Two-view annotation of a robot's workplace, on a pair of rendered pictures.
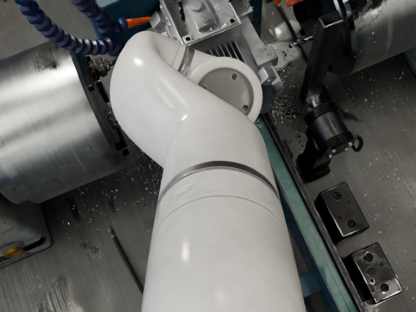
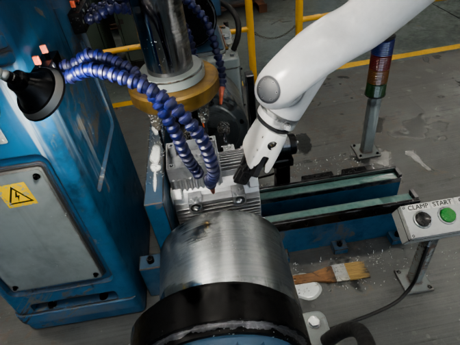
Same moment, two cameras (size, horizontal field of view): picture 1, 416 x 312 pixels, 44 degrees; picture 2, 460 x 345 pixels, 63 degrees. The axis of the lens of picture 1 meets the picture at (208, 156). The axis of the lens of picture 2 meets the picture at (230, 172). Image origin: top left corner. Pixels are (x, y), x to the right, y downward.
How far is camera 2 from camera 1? 0.72 m
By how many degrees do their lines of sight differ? 48
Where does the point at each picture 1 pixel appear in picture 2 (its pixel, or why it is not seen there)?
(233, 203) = not seen: outside the picture
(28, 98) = (228, 245)
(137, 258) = (336, 319)
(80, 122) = (257, 224)
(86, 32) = (109, 328)
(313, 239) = (341, 183)
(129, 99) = (326, 43)
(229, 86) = not seen: hidden behind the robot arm
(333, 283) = (370, 179)
